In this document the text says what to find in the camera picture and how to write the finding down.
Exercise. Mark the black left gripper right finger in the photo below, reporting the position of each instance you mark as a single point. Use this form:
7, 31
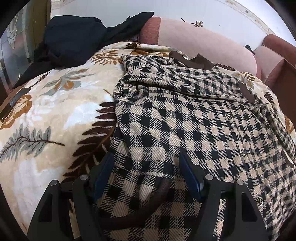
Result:
241, 217

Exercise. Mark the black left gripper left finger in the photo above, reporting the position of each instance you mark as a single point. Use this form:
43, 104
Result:
51, 219

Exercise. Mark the black beige checked coat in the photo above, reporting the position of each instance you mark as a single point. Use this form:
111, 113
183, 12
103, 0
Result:
231, 130

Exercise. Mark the cream leaf-print fleece blanket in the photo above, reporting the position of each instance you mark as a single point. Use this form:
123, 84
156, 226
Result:
63, 126

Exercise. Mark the pink headboard cushion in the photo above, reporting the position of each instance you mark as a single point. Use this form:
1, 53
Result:
192, 40
271, 57

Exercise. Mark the wooden door with stained glass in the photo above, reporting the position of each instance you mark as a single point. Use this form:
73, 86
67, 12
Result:
22, 27

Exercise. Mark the black garment pile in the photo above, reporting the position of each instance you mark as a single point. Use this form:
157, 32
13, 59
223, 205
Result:
69, 41

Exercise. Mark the small metal wall fixture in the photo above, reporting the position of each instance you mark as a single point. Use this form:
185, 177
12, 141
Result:
197, 23

